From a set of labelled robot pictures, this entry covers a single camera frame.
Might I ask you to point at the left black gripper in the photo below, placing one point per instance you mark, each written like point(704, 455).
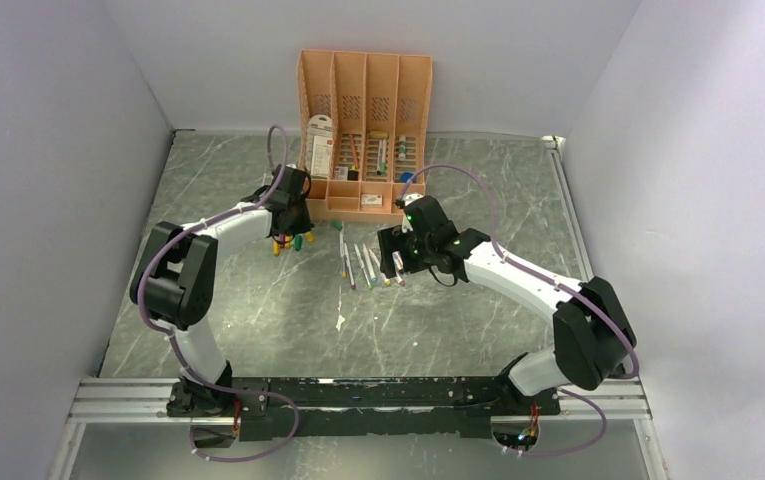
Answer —
point(305, 224)

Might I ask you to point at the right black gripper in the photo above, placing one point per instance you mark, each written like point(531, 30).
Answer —
point(393, 239)

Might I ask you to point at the blue cap pink tip pen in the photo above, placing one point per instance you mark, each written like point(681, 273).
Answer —
point(399, 267)

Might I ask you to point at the mint cap yellow tip pen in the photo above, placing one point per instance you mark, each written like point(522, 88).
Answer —
point(378, 267)

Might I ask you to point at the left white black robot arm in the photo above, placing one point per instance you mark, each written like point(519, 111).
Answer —
point(173, 283)

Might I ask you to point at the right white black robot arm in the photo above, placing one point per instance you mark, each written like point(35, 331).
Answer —
point(592, 336)

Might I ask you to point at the white packet in organizer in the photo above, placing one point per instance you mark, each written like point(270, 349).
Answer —
point(320, 142)

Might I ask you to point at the small white box in organizer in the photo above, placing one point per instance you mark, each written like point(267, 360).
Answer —
point(371, 199)

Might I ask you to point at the orange desk organizer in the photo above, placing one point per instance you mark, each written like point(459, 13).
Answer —
point(379, 104)

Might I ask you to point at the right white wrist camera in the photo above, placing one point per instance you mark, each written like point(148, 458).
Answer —
point(406, 201)

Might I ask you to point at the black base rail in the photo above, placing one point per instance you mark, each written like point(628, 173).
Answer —
point(269, 408)

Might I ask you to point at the aluminium frame rail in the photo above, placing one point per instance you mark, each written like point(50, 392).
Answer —
point(619, 399)

